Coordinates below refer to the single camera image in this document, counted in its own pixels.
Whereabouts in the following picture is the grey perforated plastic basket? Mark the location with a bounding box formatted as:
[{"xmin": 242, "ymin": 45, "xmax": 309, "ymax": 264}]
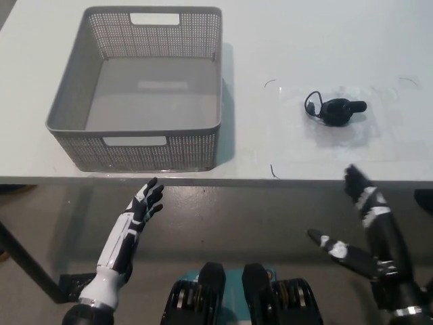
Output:
[{"xmin": 45, "ymin": 5, "xmax": 224, "ymax": 173}]

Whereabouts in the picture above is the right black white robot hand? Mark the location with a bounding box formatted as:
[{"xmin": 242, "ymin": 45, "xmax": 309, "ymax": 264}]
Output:
[{"xmin": 306, "ymin": 163, "xmax": 427, "ymax": 313}]

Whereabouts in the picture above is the black webcam with cable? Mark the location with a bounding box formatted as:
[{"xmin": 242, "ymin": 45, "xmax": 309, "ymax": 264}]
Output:
[{"xmin": 303, "ymin": 90, "xmax": 368, "ymax": 128}]

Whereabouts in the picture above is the black table foot plate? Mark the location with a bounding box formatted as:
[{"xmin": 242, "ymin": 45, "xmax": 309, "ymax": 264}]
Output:
[{"xmin": 59, "ymin": 272, "xmax": 99, "ymax": 302}]

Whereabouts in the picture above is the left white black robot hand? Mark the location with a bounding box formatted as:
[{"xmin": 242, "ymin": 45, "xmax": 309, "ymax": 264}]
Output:
[{"xmin": 96, "ymin": 177, "xmax": 166, "ymax": 276}]

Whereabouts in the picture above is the black metal table leg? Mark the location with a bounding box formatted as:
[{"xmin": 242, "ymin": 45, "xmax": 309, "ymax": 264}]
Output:
[{"xmin": 0, "ymin": 219, "xmax": 68, "ymax": 304}]

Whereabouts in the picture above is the dark round object on floor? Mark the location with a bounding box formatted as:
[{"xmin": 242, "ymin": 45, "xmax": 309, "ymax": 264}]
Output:
[{"xmin": 413, "ymin": 188, "xmax": 433, "ymax": 216}]

